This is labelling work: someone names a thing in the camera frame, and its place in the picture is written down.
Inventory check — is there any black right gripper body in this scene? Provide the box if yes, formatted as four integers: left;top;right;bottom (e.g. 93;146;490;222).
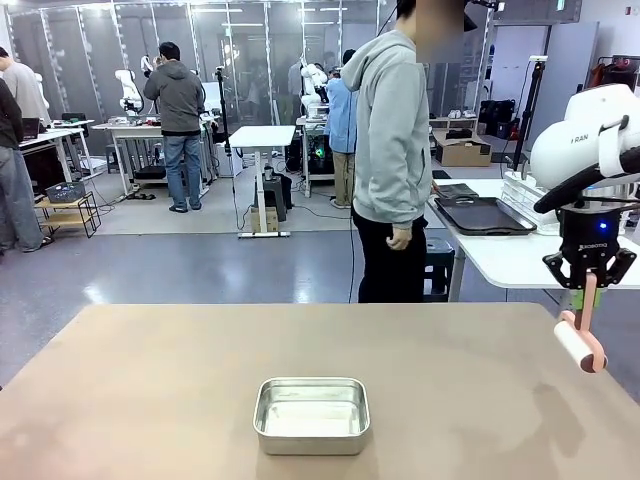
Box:
558;205;626;275

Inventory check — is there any pink-handled lint roller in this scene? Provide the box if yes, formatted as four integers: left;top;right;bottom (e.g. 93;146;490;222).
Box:
553;271;609;374

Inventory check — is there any grey-sleeved right forearm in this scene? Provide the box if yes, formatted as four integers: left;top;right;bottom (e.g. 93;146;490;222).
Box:
392;149;432;232

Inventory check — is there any person's right hand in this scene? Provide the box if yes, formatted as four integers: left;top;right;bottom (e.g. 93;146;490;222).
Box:
387;227;414;252

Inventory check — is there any white side table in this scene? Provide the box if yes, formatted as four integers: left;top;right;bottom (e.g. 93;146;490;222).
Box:
427;177;640;321

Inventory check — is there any dark plastic stool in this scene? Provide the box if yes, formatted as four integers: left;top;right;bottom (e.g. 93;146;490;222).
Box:
423;237;457;303

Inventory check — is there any folded dark cloth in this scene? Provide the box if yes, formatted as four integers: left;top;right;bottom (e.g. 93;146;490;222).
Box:
433;182;480;199

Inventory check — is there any open cardboard box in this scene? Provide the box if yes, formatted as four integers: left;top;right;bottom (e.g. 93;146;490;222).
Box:
432;129;494;168

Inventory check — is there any black clothes rack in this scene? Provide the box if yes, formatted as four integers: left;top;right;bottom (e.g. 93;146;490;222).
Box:
589;54;640;94

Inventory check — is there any low shoe shelf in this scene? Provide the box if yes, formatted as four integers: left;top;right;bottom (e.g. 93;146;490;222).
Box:
429;108;482;135

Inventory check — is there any person in grey hoodie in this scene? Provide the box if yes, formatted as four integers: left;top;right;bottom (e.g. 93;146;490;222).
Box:
339;0;434;305

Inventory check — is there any person in blue top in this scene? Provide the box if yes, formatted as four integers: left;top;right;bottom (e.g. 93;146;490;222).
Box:
323;48;358;210

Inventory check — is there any black computer tower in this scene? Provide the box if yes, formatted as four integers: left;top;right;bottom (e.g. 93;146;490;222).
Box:
308;133;334;176

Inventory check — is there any black stool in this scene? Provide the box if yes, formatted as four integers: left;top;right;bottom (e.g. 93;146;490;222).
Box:
259;173;294;224

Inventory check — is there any small cardboard box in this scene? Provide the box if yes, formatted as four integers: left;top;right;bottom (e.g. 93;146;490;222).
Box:
249;205;279;234

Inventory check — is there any rectangular metal container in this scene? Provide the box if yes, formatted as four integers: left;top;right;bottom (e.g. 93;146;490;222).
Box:
253;377;372;457

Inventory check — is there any white standing desk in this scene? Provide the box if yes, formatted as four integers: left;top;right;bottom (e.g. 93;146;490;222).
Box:
228;124;298;239

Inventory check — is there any slim black tripod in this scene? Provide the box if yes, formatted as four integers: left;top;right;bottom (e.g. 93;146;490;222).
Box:
213;64;236;201

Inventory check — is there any man in grey jacket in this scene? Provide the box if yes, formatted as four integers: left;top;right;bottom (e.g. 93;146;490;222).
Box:
143;41;206;214

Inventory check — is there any white robot workbench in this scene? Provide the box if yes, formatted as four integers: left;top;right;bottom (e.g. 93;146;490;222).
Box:
90;117;164;194

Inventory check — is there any white office desk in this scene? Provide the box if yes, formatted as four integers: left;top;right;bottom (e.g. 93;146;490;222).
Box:
17;118;96;184

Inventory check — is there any person in dark brown top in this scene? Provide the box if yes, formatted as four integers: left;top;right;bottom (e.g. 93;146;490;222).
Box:
0;77;49;254

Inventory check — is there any person in beige sweater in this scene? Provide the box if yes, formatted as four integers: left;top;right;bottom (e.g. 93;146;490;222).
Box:
0;46;53;129

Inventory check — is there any black right arm cable sleeve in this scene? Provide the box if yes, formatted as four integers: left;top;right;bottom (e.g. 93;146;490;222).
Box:
532;144;640;215

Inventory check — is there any white wire dish rack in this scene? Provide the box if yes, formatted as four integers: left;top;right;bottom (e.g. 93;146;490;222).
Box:
501;168;640;237

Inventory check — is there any tall black camera stand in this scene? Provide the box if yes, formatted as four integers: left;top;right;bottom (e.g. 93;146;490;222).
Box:
504;55;550;174

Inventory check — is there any black wire shelf with basket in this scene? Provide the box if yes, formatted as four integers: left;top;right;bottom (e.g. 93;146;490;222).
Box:
33;179;102;239

